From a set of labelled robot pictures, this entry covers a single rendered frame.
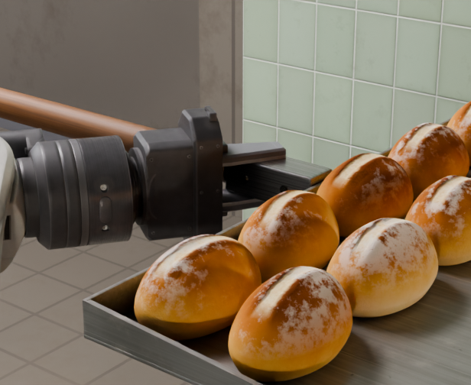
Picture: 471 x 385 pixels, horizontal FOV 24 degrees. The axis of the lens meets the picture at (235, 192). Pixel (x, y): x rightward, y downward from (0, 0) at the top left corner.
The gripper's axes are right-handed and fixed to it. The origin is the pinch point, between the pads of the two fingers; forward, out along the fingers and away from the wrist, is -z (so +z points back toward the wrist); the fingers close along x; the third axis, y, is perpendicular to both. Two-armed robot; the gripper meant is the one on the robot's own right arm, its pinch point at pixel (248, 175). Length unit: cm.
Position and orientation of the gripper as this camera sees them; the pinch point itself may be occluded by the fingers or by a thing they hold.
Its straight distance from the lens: 95.1
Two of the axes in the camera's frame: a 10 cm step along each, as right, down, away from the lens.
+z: -9.6, 1.0, -2.7
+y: -2.9, -3.5, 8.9
